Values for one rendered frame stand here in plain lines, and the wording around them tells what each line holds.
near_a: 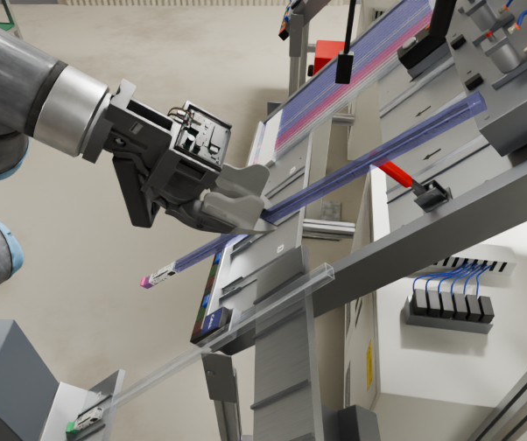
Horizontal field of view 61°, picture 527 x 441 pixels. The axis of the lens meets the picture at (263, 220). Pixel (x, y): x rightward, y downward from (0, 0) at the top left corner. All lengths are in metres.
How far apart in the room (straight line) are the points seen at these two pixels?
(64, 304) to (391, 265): 1.47
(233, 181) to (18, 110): 0.21
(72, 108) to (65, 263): 1.60
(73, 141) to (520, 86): 0.44
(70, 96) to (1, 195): 2.05
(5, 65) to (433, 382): 0.81
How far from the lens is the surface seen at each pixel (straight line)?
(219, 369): 0.79
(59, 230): 2.16
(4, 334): 1.15
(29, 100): 0.44
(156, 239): 1.98
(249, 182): 0.50
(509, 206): 0.55
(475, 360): 0.98
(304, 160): 0.93
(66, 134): 0.44
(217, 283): 0.86
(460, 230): 0.56
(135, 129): 0.43
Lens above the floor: 1.41
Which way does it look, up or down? 45 degrees down
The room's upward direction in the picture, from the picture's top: straight up
